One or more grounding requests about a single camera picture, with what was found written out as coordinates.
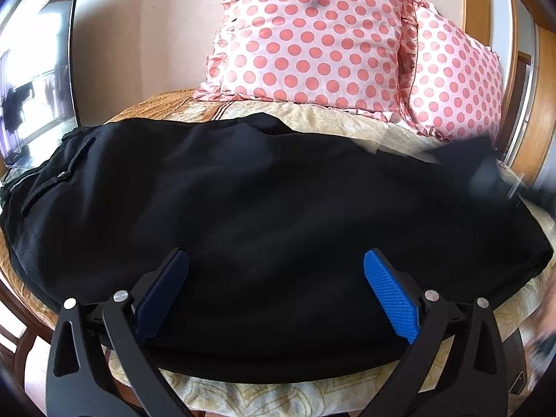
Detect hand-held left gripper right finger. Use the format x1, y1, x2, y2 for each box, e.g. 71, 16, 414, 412
362, 248, 510, 417

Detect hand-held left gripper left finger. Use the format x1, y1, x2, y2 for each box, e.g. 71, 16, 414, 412
46, 247, 190, 417

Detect black pants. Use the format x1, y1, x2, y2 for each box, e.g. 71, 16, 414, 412
0, 113, 554, 376

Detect small pink polka dot pillow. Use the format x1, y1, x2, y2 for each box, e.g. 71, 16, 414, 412
402, 2, 505, 143

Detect wooden wardrobe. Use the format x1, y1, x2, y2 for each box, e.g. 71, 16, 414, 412
486, 0, 556, 187

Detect large pink polka dot pillow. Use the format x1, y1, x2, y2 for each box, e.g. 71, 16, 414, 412
193, 0, 420, 121

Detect wooden bed frame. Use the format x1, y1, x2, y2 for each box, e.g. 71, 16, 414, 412
0, 284, 59, 417

